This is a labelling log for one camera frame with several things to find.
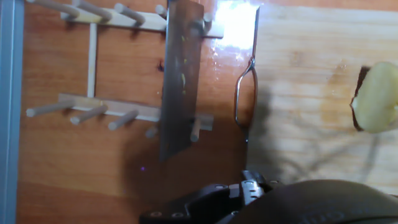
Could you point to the large glossy brown wooden board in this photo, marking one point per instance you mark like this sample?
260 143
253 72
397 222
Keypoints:
62 161

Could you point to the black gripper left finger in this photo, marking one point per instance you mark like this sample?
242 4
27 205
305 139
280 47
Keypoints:
202 205

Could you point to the half potato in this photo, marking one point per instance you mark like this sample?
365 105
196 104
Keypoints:
379 99

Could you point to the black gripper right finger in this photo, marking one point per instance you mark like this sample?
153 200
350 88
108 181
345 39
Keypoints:
253 175

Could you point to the wooden cutting board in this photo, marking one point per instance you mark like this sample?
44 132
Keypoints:
311 93

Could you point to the steel cleaver knife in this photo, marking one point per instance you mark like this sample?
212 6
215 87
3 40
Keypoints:
182 77

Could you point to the wooden peg dish rack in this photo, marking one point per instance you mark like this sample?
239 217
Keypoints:
91 62

